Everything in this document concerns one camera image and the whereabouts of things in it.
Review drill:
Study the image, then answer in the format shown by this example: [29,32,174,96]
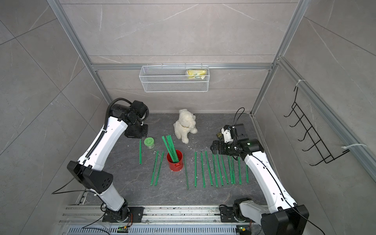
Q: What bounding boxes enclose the eleventh green straw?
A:
[245,164,249,183]

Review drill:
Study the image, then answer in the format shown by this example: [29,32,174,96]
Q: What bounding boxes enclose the fourteenth green straw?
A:
[139,139,143,165]

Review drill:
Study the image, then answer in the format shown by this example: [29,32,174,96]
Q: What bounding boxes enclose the twelfth green straw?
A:
[150,151,159,186]

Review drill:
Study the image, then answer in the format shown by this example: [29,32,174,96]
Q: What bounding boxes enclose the thirteenth green straw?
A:
[154,151,165,186]

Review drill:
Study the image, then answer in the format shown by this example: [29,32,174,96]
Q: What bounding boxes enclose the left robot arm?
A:
[67,98,149,222]

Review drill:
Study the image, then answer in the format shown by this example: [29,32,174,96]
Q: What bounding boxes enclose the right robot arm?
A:
[210,139,309,235]

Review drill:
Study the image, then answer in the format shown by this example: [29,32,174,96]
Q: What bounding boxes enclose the red cylindrical container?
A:
[167,150,184,172]

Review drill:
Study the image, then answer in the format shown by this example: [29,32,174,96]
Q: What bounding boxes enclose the camouflage cloth pouch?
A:
[216,132,224,140]

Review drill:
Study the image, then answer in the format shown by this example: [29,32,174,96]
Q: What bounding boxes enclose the small green lidded jar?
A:
[144,137,155,149]

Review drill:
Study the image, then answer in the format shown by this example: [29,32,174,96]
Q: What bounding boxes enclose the green straw bundle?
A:
[162,135,179,163]

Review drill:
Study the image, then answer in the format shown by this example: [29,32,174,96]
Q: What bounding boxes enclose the white plush dog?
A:
[173,109,198,144]

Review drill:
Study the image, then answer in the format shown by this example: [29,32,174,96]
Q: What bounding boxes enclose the yellow sponge in basket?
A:
[185,69,208,80]

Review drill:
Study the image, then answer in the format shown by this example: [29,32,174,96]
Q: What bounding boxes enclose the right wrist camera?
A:
[221,125,234,143]

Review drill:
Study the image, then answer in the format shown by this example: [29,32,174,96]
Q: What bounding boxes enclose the white wire mesh basket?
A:
[139,65,210,93]

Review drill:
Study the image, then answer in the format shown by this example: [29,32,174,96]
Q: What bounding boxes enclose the black wire hook rack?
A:
[284,87,350,166]

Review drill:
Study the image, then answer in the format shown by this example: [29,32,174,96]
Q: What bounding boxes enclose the metal base rail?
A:
[58,204,305,235]

